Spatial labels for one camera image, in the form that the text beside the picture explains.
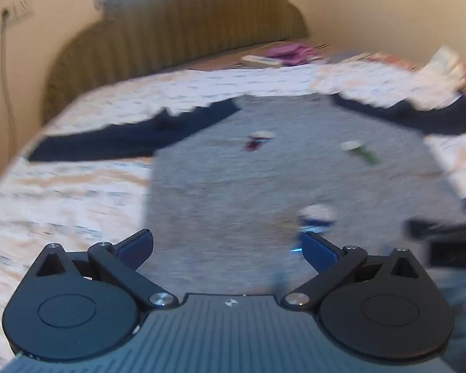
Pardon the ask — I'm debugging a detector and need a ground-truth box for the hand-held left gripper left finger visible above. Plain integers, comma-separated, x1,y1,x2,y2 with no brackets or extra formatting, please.
24,228,179,312

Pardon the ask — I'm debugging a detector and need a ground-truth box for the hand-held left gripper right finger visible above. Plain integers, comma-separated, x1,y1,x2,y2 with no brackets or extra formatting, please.
281,231,432,312

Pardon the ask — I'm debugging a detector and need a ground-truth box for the grey shirt with navy sleeves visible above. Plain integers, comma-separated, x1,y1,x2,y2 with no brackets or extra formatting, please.
27,92,466,298

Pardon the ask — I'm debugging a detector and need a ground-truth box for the white script-printed blanket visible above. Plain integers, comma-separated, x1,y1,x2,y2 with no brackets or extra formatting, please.
0,52,466,358

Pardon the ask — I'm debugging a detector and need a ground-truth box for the white crumpled cloth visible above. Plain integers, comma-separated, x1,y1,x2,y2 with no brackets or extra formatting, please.
423,46,464,86

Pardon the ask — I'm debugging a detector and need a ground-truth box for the purple cloth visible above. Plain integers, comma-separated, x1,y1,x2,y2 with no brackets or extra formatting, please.
265,43,315,67

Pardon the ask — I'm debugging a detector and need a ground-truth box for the olive ribbed bed headboard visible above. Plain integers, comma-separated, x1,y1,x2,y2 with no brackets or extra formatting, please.
42,0,309,125

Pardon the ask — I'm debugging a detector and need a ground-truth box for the white wall socket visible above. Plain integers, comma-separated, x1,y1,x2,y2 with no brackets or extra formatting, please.
0,0,35,28

